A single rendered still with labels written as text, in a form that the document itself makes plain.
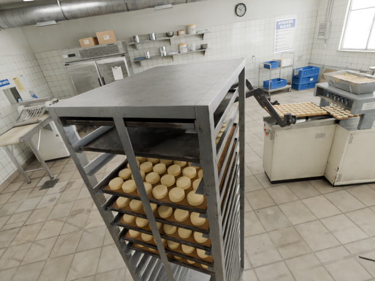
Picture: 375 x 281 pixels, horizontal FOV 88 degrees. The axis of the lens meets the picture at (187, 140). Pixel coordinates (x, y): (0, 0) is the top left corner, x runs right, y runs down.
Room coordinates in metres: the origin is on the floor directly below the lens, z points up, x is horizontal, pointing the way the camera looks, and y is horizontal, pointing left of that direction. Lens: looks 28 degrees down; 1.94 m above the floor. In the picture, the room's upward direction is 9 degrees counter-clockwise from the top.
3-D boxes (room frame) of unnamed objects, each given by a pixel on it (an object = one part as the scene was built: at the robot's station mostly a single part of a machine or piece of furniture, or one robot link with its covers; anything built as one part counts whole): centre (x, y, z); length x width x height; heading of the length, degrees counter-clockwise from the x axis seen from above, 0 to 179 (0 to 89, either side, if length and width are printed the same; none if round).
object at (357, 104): (2.06, -1.89, 1.01); 0.72 x 0.33 x 0.34; 176
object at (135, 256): (0.83, 0.21, 1.05); 0.64 x 0.03 x 0.03; 155
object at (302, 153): (2.10, -1.38, 0.45); 0.70 x 0.34 x 0.90; 86
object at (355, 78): (2.06, -1.89, 1.28); 0.54 x 0.27 x 0.06; 176
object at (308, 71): (5.97, -3.92, 0.50); 0.60 x 0.40 x 0.20; 98
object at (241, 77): (0.93, -0.30, 0.97); 0.03 x 0.03 x 1.70; 65
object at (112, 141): (0.74, 0.04, 1.68); 0.60 x 0.40 x 0.02; 155
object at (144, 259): (0.83, 0.21, 0.96); 0.64 x 0.03 x 0.03; 155
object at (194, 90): (0.75, 0.03, 0.93); 0.64 x 0.51 x 1.78; 155
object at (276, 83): (5.95, -2.97, 0.28); 0.56 x 0.38 x 0.20; 103
